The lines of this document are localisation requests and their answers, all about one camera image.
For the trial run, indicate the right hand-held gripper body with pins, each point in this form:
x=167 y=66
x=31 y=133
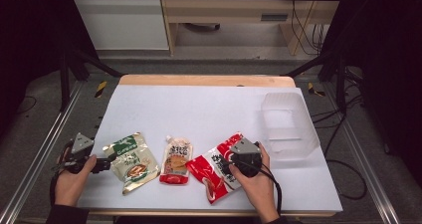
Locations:
x=245 y=157

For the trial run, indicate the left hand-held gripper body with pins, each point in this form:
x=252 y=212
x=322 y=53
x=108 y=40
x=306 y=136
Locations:
x=82 y=144

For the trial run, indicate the green and gold snack packet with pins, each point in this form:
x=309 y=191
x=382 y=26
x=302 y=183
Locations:
x=136 y=166

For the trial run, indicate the red and white snack packet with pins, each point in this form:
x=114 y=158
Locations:
x=205 y=169

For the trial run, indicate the clear plastic container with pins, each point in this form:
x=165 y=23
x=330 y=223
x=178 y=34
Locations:
x=288 y=124

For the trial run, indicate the spouted sauce pouch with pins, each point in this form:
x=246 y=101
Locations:
x=175 y=166

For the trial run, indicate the person's right hand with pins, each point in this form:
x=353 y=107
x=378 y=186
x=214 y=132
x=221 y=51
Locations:
x=258 y=190

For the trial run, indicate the person's left hand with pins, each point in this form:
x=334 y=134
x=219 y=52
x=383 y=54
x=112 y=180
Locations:
x=71 y=184

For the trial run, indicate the black metal stand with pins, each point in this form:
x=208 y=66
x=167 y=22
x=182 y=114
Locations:
x=64 y=84
x=341 y=84

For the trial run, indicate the white paper sheet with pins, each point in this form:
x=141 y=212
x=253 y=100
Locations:
x=185 y=111

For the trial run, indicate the wooden table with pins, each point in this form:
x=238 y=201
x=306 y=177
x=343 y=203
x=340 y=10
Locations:
x=199 y=80

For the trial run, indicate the black curtain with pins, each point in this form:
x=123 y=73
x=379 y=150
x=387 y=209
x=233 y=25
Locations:
x=30 y=35
x=388 y=68

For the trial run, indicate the white cabinet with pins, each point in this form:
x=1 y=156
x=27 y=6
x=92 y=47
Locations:
x=122 y=25

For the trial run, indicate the light wooden desk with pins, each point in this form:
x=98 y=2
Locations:
x=225 y=10

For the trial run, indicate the aluminium rail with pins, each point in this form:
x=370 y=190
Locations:
x=40 y=157
x=365 y=164

